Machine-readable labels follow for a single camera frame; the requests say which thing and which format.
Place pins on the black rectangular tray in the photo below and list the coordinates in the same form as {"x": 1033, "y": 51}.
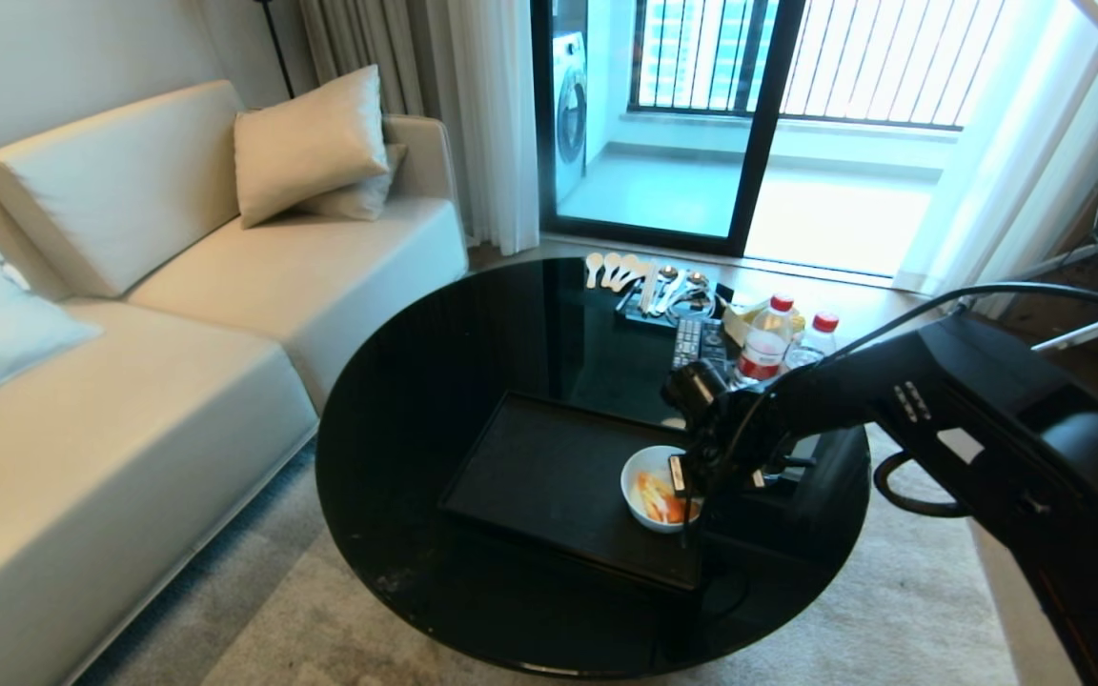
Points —
{"x": 549, "y": 476}

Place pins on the metal spoon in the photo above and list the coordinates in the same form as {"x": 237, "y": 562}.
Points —
{"x": 697, "y": 282}
{"x": 665, "y": 278}

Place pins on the white sheer curtain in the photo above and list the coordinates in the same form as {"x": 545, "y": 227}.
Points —
{"x": 492, "y": 114}
{"x": 997, "y": 171}

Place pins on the white spoon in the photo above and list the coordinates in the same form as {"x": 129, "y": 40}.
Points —
{"x": 610, "y": 267}
{"x": 593, "y": 266}
{"x": 624, "y": 272}
{"x": 640, "y": 274}

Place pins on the beige sofa back cushion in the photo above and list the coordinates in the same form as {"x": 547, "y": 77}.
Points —
{"x": 120, "y": 181}

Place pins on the black remote control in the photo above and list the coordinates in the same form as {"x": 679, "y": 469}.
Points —
{"x": 697, "y": 343}

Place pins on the black balcony railing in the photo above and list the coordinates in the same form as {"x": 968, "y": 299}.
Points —
{"x": 844, "y": 57}

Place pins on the small black cutlery tray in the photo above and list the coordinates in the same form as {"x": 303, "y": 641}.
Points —
{"x": 649, "y": 316}

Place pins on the red-capped water bottle, red label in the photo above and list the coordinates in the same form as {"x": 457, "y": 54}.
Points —
{"x": 764, "y": 348}

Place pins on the white bowl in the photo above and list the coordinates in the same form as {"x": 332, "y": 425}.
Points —
{"x": 642, "y": 476}

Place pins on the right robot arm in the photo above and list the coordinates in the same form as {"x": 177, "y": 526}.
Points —
{"x": 987, "y": 400}

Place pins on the grey-beige curtain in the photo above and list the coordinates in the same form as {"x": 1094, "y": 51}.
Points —
{"x": 358, "y": 48}

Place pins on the red-capped clear water bottle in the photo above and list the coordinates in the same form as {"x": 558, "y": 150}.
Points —
{"x": 814, "y": 343}

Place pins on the small beige pillow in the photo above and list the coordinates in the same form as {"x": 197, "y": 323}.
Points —
{"x": 363, "y": 195}

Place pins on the orange food scraps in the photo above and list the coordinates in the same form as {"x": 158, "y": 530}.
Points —
{"x": 659, "y": 500}

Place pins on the black sliding door frame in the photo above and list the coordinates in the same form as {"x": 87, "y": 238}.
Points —
{"x": 763, "y": 124}

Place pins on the large beige pillow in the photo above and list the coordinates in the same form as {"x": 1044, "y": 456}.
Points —
{"x": 306, "y": 143}

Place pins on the yellow snack packet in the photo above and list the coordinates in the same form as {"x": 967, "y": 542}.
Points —
{"x": 742, "y": 319}

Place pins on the white washing machine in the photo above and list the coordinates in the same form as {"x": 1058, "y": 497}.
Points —
{"x": 570, "y": 114}

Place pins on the round black glass table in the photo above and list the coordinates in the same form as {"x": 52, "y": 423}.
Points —
{"x": 416, "y": 429}

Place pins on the grey rug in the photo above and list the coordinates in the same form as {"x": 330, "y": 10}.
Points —
{"x": 339, "y": 638}

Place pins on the black floor lamp pole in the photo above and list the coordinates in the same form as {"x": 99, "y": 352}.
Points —
{"x": 277, "y": 48}

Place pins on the beige sofa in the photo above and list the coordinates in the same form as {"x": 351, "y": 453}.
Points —
{"x": 177, "y": 400}

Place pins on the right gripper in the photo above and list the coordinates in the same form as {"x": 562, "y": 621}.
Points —
{"x": 744, "y": 457}

